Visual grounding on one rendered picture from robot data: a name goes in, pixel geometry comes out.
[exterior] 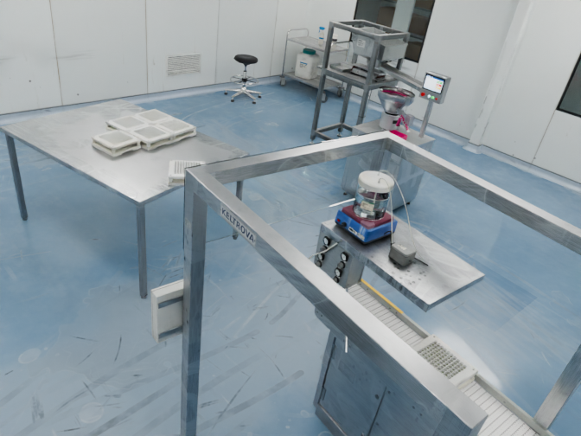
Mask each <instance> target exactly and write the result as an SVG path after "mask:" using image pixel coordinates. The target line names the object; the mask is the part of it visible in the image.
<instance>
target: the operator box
mask: <svg viewBox="0 0 581 436"><path fill-rule="evenodd" d="M182 310H183V279H181V280H178V281H176V282H173V283H170V284H167V285H163V286H160V287H157V288H155V289H152V290H151V323H152V336H153V338H154V339H155V340H156V342H157V343H160V342H163V341H165V340H168V339H170V338H172V337H176V336H178V335H181V334H182Z"/></svg>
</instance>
